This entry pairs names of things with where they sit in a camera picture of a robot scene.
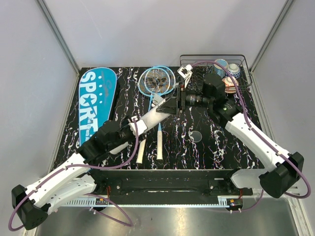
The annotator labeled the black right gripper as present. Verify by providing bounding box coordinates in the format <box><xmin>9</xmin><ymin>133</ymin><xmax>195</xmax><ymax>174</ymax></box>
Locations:
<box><xmin>156</xmin><ymin>82</ymin><xmax>213</xmax><ymax>116</ymax></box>

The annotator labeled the white shuttlecock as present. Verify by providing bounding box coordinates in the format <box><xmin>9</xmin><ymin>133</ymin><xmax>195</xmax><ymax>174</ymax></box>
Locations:
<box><xmin>151</xmin><ymin>93</ymin><xmax>164</xmax><ymax>108</ymax></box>

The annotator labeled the white shuttlecock tube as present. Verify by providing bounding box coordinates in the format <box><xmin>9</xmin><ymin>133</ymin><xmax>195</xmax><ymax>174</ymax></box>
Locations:
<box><xmin>109</xmin><ymin>105</ymin><xmax>171</xmax><ymax>154</ymax></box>

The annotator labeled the clear round tube lid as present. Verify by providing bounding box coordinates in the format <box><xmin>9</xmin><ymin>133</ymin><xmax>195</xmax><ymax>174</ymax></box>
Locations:
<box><xmin>189</xmin><ymin>130</ymin><xmax>202</xmax><ymax>143</ymax></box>

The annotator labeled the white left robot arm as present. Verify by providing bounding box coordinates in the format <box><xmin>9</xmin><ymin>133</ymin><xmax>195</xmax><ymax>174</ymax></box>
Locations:
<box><xmin>8</xmin><ymin>117</ymin><xmax>153</xmax><ymax>232</ymax></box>

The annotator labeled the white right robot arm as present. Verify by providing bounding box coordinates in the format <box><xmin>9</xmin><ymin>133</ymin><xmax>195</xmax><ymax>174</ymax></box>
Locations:
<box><xmin>157</xmin><ymin>74</ymin><xmax>306</xmax><ymax>198</ymax></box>

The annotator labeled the blue badminton racket right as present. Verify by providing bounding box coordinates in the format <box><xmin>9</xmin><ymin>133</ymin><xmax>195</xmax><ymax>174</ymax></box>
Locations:
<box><xmin>144</xmin><ymin>67</ymin><xmax>171</xmax><ymax>163</ymax></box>

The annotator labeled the blue badminton racket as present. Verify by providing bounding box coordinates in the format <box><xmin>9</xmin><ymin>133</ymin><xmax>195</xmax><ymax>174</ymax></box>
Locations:
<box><xmin>144</xmin><ymin>67</ymin><xmax>171</xmax><ymax>163</ymax></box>
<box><xmin>136</xmin><ymin>67</ymin><xmax>171</xmax><ymax>165</ymax></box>

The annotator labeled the blue badminton racket left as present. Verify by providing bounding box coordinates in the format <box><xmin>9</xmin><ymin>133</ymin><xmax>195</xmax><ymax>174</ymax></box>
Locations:
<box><xmin>136</xmin><ymin>67</ymin><xmax>171</xmax><ymax>165</ymax></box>

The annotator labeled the blue ceramic mug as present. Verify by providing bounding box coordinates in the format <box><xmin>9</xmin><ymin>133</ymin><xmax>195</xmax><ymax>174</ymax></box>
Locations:
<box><xmin>214</xmin><ymin>59</ymin><xmax>228</xmax><ymax>78</ymax></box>

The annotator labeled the blue sport racket bag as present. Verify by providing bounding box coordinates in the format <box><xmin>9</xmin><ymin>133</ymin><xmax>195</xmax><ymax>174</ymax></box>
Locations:
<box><xmin>79</xmin><ymin>67</ymin><xmax>118</xmax><ymax>145</ymax></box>

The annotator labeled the red white patterned bowl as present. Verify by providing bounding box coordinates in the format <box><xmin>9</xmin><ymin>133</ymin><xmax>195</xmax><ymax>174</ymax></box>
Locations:
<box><xmin>222</xmin><ymin>76</ymin><xmax>239</xmax><ymax>94</ymax></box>

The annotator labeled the blue white patterned bowl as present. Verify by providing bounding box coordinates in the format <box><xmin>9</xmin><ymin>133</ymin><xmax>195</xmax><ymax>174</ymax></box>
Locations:
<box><xmin>227</xmin><ymin>63</ymin><xmax>241</xmax><ymax>79</ymax></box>

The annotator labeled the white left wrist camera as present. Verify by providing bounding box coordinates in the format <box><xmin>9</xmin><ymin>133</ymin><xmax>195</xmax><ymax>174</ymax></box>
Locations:
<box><xmin>127</xmin><ymin>117</ymin><xmax>148</xmax><ymax>136</ymax></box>

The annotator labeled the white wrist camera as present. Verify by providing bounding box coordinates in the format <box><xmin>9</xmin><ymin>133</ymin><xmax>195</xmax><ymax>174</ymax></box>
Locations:
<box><xmin>127</xmin><ymin>117</ymin><xmax>148</xmax><ymax>136</ymax></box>
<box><xmin>177</xmin><ymin>64</ymin><xmax>193</xmax><ymax>88</ymax></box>

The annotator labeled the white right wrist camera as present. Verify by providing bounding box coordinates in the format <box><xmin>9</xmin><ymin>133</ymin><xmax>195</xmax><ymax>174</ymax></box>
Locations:
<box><xmin>177</xmin><ymin>64</ymin><xmax>193</xmax><ymax>88</ymax></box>

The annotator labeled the black wire dish basket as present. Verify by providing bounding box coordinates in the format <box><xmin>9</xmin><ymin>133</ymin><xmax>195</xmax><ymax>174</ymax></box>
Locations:
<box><xmin>179</xmin><ymin>54</ymin><xmax>252</xmax><ymax>91</ymax></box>

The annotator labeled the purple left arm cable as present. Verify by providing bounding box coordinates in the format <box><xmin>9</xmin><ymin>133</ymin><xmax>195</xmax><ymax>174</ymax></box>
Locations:
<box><xmin>8</xmin><ymin>119</ymin><xmax>139</xmax><ymax>232</ymax></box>

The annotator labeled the aluminium frame post left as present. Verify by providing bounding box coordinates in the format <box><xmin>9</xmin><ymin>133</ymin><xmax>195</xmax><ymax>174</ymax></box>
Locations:
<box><xmin>35</xmin><ymin>0</ymin><xmax>80</xmax><ymax>74</ymax></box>

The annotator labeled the aluminium frame post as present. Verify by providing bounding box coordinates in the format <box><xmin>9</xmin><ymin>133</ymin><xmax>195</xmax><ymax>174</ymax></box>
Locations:
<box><xmin>35</xmin><ymin>0</ymin><xmax>80</xmax><ymax>74</ymax></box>
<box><xmin>250</xmin><ymin>0</ymin><xmax>296</xmax><ymax>72</ymax></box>

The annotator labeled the aluminium frame post right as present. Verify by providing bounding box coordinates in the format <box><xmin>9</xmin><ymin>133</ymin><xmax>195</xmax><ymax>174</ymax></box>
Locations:
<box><xmin>250</xmin><ymin>0</ymin><xmax>296</xmax><ymax>72</ymax></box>

